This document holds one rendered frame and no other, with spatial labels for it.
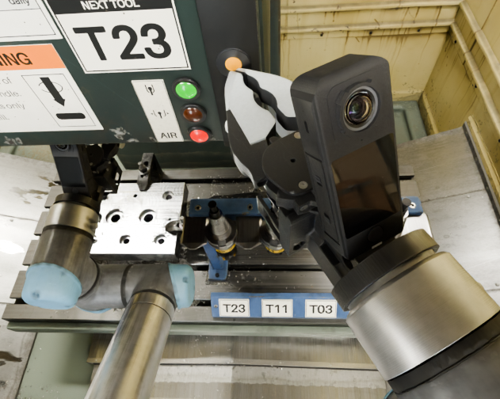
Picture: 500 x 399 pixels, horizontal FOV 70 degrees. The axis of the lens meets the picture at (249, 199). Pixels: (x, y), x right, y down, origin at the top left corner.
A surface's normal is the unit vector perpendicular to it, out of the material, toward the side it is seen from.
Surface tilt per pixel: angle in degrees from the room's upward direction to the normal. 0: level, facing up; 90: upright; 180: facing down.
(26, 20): 90
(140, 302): 29
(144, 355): 53
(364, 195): 61
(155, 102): 90
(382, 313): 44
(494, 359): 1
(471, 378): 24
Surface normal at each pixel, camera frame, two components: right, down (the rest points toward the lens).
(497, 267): -0.47, -0.47
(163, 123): -0.03, 0.85
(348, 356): 0.06, -0.51
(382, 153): 0.37, 0.39
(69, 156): -0.08, 0.48
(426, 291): -0.17, -0.47
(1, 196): 0.34, -0.47
